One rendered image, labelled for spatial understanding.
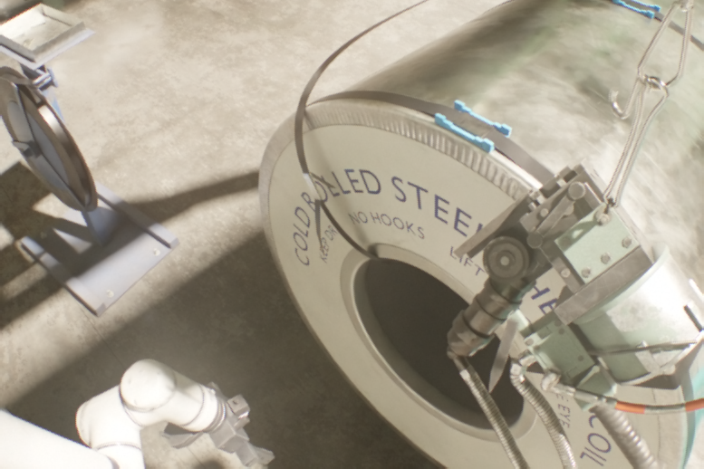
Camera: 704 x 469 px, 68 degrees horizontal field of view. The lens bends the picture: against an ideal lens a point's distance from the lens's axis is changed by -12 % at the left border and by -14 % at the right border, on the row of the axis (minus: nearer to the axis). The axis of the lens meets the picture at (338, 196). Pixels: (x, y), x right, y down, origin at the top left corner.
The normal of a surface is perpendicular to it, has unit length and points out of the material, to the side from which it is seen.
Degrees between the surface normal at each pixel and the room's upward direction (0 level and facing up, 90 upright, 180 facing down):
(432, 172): 90
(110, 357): 0
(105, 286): 0
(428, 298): 43
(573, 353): 58
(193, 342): 0
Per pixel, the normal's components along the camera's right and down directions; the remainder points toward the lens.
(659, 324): -0.23, -0.06
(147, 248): -0.02, -0.70
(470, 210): -0.72, 0.50
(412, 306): 0.49, -0.13
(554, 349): -0.47, 0.14
